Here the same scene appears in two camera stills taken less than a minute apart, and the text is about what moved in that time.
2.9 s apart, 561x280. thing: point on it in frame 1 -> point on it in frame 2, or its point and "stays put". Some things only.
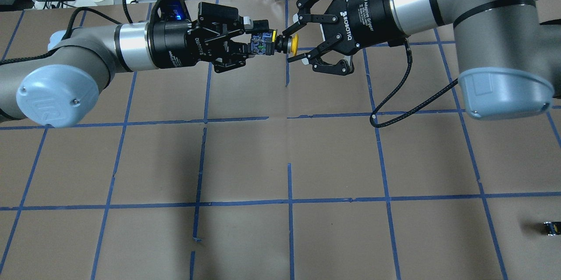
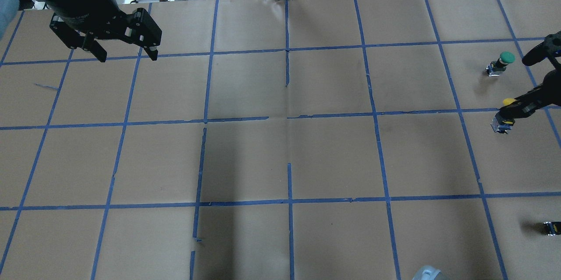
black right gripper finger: x=329 y=58 -> x=527 y=108
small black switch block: x=553 y=228 stays put
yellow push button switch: x=266 y=43 -> x=500 y=126
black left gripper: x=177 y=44 -> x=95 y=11
